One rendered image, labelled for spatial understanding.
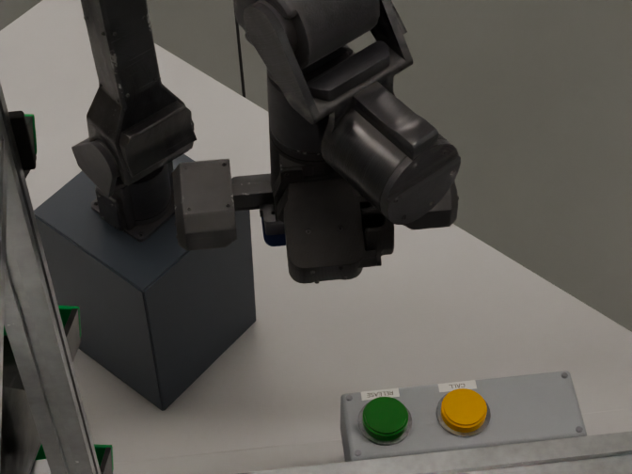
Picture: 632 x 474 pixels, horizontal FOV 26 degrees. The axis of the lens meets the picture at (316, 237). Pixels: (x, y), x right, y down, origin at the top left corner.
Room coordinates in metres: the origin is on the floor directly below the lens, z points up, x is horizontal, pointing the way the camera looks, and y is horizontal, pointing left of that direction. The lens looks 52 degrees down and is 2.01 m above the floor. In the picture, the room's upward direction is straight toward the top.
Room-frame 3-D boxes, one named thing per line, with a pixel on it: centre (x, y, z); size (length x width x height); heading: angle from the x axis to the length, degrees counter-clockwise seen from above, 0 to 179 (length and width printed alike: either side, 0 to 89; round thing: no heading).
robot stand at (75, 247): (0.78, 0.16, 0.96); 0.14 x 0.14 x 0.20; 51
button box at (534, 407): (0.62, -0.13, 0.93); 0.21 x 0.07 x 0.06; 97
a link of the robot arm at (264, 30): (0.56, -0.03, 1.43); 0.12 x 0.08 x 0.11; 39
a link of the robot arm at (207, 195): (0.59, 0.00, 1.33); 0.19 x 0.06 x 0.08; 97
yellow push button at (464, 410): (0.62, -0.13, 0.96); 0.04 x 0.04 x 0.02
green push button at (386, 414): (0.61, -0.06, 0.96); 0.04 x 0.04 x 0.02
